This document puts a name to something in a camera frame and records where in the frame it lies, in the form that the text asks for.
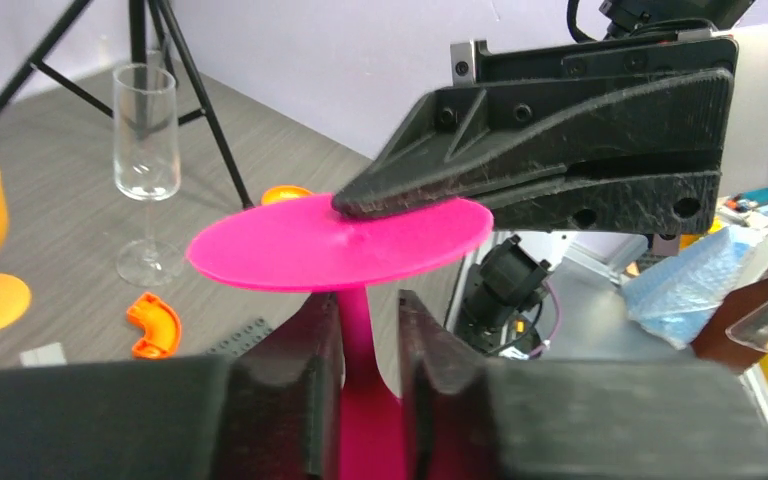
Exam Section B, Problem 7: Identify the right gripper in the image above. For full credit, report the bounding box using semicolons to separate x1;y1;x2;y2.
332;34;739;234

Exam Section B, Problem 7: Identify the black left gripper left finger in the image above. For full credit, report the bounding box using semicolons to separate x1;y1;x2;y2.
0;294;342;479

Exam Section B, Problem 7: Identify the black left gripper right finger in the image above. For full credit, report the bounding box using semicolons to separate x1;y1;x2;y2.
398;290;768;479

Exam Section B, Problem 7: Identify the magenta plastic goblet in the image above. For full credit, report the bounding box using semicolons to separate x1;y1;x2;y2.
187;195;493;479

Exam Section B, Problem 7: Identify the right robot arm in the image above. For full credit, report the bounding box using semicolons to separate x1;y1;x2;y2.
332;1;768;246

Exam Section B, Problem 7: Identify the grey lego baseplate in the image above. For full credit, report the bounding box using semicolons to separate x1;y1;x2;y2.
206;318;274;357

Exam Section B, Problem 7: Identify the small orange curved piece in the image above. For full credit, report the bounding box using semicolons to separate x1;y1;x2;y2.
125;292;182;360

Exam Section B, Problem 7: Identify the blue bubble wrap bag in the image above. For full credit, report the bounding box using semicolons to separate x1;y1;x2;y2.
621;226;768;350

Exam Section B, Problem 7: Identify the orange curved track piece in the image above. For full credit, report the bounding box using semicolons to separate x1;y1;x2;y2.
260;185;313;205

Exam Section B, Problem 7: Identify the grey plastic bar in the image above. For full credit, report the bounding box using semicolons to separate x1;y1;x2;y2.
19;342;67;367

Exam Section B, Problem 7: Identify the clear champagne flute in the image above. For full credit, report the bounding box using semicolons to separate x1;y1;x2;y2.
113;63;182;287

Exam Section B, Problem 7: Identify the black music stand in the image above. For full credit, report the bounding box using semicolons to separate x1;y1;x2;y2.
0;0;254;209

